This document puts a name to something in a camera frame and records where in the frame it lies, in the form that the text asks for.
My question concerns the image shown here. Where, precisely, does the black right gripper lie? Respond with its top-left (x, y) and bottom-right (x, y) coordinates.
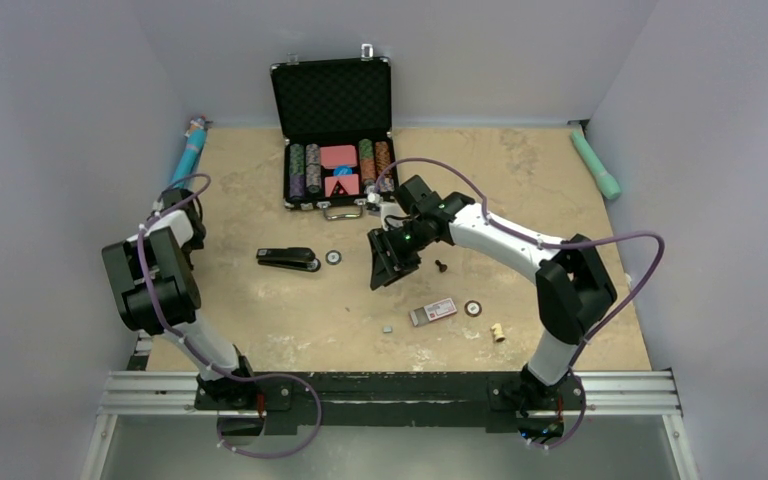
top-left (369, 216), bottom-right (432, 290)

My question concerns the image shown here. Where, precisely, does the red white staple box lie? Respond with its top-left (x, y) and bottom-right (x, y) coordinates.
top-left (409, 298), bottom-right (457, 327)

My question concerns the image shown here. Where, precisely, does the black stapler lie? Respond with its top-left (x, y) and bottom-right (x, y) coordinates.
top-left (255, 247), bottom-right (321, 273)

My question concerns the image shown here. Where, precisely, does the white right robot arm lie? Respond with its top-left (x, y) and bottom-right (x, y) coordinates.
top-left (367, 176), bottom-right (617, 407)

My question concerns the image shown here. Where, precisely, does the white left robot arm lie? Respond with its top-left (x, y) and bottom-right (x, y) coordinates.
top-left (101, 188), bottom-right (261, 409)

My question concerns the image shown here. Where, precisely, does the poker chip near stapler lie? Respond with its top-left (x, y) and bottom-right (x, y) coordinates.
top-left (325, 250), bottom-right (342, 265)

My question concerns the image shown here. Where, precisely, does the brown poker chip right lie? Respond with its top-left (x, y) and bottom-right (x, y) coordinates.
top-left (464, 300), bottom-right (483, 317)

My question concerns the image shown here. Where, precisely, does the white chess rook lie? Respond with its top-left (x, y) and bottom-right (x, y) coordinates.
top-left (490, 323), bottom-right (506, 343)

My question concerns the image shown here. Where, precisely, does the black poker chip case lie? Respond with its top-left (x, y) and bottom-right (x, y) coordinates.
top-left (269, 43), bottom-right (399, 220)

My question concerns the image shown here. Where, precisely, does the blue marker pen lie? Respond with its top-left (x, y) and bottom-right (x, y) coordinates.
top-left (170, 115), bottom-right (211, 188)

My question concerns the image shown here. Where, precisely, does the green marker pen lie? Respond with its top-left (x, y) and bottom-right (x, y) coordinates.
top-left (570, 130), bottom-right (622, 200)

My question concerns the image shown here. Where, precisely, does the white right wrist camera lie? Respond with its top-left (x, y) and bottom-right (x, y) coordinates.
top-left (366, 191), bottom-right (404, 230)

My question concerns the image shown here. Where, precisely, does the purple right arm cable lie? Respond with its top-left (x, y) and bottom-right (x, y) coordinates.
top-left (373, 157), bottom-right (666, 452)

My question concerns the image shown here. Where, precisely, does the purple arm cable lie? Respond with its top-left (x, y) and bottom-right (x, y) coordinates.
top-left (373, 157), bottom-right (666, 452)
top-left (134, 173), bottom-right (253, 386)

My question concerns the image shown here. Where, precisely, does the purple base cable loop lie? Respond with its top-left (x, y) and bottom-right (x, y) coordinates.
top-left (216, 374), bottom-right (324, 460)

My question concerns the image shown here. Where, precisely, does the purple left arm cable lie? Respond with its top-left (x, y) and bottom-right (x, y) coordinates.
top-left (134, 173), bottom-right (253, 386)

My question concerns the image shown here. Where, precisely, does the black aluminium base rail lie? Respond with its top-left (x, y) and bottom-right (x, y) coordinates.
top-left (99, 371), bottom-right (681, 436)

